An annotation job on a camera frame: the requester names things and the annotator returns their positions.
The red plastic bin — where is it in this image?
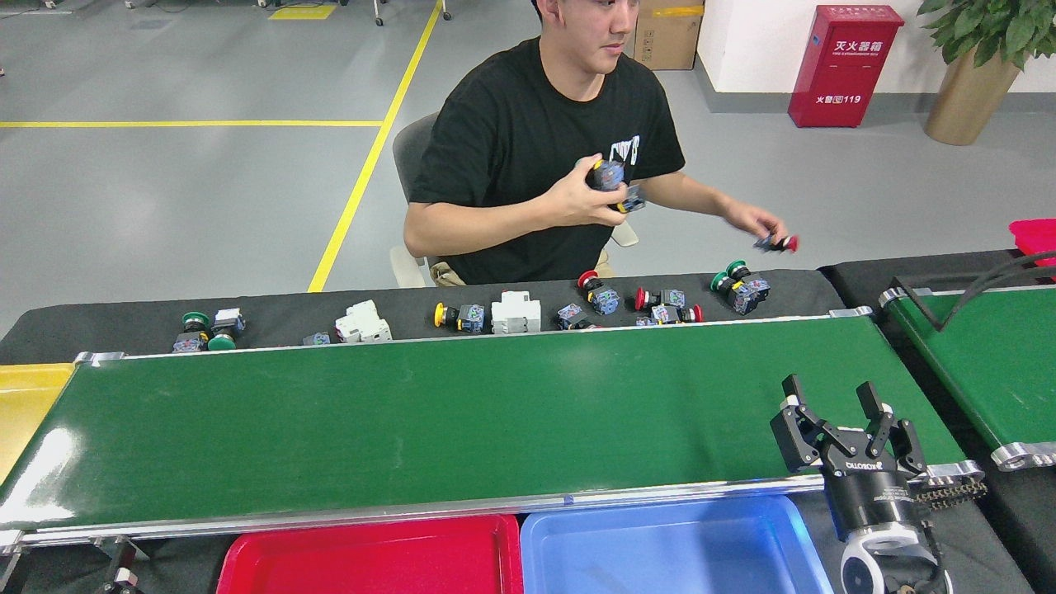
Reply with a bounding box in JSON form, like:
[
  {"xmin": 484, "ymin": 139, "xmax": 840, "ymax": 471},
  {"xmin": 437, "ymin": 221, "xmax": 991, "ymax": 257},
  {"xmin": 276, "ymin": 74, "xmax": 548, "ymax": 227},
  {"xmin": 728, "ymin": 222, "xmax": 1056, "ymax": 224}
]
[{"xmin": 1008, "ymin": 219, "xmax": 1056, "ymax": 269}]

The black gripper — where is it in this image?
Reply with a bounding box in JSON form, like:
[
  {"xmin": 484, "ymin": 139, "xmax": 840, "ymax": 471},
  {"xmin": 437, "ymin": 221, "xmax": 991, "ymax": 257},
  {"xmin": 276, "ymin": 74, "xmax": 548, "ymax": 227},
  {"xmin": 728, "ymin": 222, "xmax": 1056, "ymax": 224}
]
[{"xmin": 771, "ymin": 375, "xmax": 927, "ymax": 541}]

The grey office chair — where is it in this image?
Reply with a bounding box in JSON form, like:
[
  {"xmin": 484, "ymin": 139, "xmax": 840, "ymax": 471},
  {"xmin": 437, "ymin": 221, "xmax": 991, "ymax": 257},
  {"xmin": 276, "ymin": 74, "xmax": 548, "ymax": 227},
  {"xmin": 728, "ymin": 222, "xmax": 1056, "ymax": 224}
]
[{"xmin": 389, "ymin": 111, "xmax": 640, "ymax": 290}]

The person's right hand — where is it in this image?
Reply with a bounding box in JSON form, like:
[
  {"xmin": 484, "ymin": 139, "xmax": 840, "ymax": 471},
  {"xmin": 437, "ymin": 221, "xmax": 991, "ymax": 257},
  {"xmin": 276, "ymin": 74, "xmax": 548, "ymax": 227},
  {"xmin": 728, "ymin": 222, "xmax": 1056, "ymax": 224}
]
[{"xmin": 544, "ymin": 154, "xmax": 626, "ymax": 225}]

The brown cardboard box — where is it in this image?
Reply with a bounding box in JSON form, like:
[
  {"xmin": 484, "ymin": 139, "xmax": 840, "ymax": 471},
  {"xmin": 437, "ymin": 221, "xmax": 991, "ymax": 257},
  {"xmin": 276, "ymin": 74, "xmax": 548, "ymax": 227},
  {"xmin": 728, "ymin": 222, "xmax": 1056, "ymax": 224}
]
[{"xmin": 631, "ymin": 0, "xmax": 706, "ymax": 71}]

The white stand on wheels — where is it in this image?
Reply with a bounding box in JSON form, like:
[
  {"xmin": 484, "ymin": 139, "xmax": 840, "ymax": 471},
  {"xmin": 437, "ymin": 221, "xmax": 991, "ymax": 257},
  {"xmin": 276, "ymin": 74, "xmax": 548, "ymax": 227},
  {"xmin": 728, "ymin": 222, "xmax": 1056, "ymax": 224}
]
[{"xmin": 371, "ymin": 0, "xmax": 453, "ymax": 27}]

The white circuit breaker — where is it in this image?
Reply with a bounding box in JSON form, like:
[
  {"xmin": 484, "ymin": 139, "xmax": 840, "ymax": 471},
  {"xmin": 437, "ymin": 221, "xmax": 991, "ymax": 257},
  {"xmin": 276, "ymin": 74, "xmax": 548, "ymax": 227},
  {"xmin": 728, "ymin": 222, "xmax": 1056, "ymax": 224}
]
[
  {"xmin": 334, "ymin": 299, "xmax": 394, "ymax": 345},
  {"xmin": 491, "ymin": 290, "xmax": 543, "ymax": 335}
]

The red fire extinguisher box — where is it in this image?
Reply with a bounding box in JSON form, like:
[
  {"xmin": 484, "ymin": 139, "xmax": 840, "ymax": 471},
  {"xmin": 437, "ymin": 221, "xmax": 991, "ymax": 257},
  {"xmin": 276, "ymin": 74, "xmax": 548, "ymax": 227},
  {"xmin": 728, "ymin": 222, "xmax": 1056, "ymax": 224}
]
[{"xmin": 788, "ymin": 4, "xmax": 905, "ymax": 129}]

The short green conveyor belt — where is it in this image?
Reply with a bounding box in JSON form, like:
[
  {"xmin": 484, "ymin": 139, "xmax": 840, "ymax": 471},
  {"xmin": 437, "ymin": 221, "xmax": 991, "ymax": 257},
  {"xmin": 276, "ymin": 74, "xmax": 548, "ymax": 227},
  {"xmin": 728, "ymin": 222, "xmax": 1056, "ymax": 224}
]
[{"xmin": 879, "ymin": 285, "xmax": 1056, "ymax": 471}]

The red plastic tray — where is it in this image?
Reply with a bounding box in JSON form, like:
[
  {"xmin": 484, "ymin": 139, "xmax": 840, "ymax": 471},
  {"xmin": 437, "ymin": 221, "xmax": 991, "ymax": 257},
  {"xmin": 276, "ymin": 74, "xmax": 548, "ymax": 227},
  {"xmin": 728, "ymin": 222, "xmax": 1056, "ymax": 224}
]
[{"xmin": 216, "ymin": 513, "xmax": 525, "ymax": 594}]

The long green conveyor belt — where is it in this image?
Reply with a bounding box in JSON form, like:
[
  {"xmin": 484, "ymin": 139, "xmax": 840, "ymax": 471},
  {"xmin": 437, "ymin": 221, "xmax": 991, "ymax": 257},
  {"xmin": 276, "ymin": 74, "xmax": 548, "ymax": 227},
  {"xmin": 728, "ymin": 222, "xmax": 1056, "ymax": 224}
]
[{"xmin": 0, "ymin": 307, "xmax": 987, "ymax": 549}]

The gold plant pot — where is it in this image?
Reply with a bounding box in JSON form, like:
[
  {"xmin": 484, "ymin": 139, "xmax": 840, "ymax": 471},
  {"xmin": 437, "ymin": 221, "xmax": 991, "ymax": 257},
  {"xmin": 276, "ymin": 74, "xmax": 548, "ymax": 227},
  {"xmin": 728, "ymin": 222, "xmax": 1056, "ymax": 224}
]
[{"xmin": 924, "ymin": 45, "xmax": 1024, "ymax": 147}]

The black conveyor guide bracket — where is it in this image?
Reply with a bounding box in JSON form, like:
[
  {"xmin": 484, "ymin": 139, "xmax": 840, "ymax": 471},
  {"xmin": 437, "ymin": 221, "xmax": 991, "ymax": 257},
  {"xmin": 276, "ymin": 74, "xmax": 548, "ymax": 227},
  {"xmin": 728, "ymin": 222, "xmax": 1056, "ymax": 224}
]
[{"xmin": 889, "ymin": 252, "xmax": 1056, "ymax": 332}]

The person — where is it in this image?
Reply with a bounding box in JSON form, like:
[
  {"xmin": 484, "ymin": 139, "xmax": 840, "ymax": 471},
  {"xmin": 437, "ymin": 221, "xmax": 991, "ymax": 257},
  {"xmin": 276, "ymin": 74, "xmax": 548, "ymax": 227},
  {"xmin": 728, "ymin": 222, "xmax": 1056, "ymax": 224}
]
[{"xmin": 403, "ymin": 0, "xmax": 791, "ymax": 287}]

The person's left hand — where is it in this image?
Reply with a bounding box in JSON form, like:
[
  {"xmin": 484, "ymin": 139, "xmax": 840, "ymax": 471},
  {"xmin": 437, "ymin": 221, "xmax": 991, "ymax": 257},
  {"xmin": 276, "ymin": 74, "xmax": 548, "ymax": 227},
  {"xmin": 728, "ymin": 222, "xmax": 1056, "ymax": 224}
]
[{"xmin": 724, "ymin": 200, "xmax": 787, "ymax": 242}]

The large black table cloth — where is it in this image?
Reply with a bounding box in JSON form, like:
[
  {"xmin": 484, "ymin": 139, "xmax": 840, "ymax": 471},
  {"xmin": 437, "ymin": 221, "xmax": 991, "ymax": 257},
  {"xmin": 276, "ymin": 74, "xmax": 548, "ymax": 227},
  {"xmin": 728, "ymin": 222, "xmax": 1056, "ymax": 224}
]
[{"xmin": 0, "ymin": 268, "xmax": 1036, "ymax": 594}]

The blue plastic tray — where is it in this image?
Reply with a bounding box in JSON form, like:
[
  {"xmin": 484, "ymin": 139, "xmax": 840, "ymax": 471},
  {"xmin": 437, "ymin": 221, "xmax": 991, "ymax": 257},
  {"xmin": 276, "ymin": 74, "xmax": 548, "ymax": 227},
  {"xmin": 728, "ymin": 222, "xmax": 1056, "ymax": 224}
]
[{"xmin": 520, "ymin": 493, "xmax": 834, "ymax": 594}]

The black conveyor drive chain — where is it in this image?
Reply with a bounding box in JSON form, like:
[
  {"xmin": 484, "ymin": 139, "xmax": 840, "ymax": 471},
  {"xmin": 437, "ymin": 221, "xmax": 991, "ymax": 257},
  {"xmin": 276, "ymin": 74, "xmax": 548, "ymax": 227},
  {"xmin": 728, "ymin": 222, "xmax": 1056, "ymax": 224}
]
[{"xmin": 912, "ymin": 478, "xmax": 988, "ymax": 512}]

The yellow plastic tray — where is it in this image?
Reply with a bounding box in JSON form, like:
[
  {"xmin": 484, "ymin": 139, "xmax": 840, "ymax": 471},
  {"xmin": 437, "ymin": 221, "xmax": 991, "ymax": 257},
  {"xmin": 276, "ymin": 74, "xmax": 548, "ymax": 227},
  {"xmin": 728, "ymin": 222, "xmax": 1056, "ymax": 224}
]
[{"xmin": 0, "ymin": 363, "xmax": 77, "ymax": 488}]

